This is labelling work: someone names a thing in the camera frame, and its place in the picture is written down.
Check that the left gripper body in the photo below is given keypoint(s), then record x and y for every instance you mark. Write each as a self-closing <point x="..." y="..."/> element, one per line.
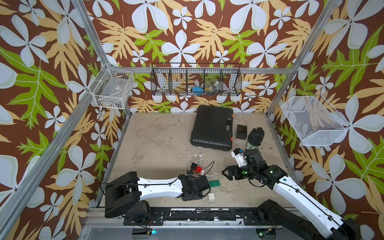
<point x="195" y="195"/>

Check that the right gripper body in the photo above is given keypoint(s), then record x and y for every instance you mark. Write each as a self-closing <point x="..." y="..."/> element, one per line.
<point x="251" y="172"/>

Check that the red lego brick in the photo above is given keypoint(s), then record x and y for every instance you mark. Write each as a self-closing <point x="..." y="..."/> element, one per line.
<point x="199" y="170"/>

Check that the black lego brick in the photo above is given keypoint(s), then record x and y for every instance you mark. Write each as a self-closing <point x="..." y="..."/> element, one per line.
<point x="194" y="166"/>

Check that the dark green lego brick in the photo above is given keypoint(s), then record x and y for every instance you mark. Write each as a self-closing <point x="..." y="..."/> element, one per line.
<point x="214" y="184"/>

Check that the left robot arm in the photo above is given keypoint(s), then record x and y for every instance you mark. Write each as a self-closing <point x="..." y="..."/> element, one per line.
<point x="122" y="194"/>

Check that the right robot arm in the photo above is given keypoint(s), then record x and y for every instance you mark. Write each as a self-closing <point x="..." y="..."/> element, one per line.
<point x="317" y="223"/>

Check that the black work glove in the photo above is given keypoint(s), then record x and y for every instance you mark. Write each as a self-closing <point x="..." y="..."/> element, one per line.
<point x="255" y="138"/>

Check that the small black box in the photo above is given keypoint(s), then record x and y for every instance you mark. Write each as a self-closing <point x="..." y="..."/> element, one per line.
<point x="241" y="132"/>

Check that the black plastic tool case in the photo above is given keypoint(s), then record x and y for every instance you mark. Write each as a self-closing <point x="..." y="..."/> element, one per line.
<point x="213" y="128"/>

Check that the white mesh basket right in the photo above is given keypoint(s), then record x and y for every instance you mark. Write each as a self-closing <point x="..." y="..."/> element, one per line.
<point x="316" y="122"/>

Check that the blue object in basket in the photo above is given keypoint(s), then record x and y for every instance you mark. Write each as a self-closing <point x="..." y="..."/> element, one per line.
<point x="197" y="91"/>

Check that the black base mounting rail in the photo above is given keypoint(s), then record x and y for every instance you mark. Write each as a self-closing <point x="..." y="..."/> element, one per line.
<point x="158" y="216"/>

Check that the black wire basket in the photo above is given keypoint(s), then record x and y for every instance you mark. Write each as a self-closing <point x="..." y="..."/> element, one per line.
<point x="217" y="79"/>

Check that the white wire basket left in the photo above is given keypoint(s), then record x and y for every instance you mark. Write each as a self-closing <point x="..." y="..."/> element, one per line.
<point x="112" y="87"/>

